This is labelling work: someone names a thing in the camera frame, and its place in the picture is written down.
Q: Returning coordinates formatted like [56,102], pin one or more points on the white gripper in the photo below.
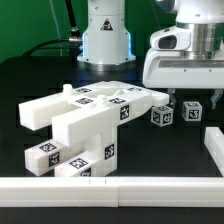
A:
[170,69]

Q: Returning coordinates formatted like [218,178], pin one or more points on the white chair back frame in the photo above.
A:
[77,114]

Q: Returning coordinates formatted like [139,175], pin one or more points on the white chair seat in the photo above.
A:
[104,145]

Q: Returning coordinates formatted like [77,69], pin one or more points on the white right fence rail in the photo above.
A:
[214,142]

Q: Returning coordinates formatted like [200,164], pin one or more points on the white fence rail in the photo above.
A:
[214,142]
[112,192]

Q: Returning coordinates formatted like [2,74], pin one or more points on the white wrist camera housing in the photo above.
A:
[172,38]

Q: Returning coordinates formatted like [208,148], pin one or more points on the white front fence rail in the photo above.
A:
[112,192]

